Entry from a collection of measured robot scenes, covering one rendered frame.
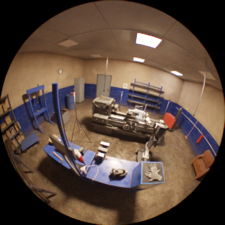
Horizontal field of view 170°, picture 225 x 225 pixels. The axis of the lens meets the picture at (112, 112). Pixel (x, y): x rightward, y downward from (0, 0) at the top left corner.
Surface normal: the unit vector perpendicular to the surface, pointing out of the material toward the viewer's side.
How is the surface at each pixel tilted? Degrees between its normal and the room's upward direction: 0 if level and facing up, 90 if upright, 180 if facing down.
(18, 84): 90
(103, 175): 0
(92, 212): 0
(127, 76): 90
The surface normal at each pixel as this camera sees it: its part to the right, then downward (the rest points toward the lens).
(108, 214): 0.13, -0.87
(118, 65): -0.22, 0.43
